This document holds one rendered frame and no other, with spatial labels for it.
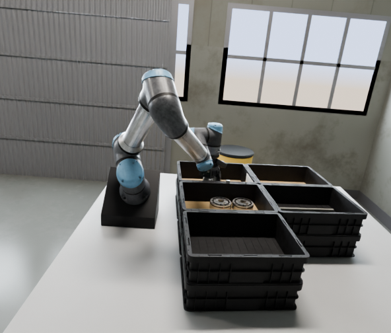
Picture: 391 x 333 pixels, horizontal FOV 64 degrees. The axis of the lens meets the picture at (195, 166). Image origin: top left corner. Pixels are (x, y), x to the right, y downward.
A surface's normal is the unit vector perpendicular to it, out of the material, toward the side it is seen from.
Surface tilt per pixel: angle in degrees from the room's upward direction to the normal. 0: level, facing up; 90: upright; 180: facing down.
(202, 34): 90
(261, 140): 90
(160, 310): 0
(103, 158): 90
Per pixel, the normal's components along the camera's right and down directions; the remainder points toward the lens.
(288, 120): -0.01, 0.34
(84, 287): 0.07, -0.94
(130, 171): 0.09, -0.34
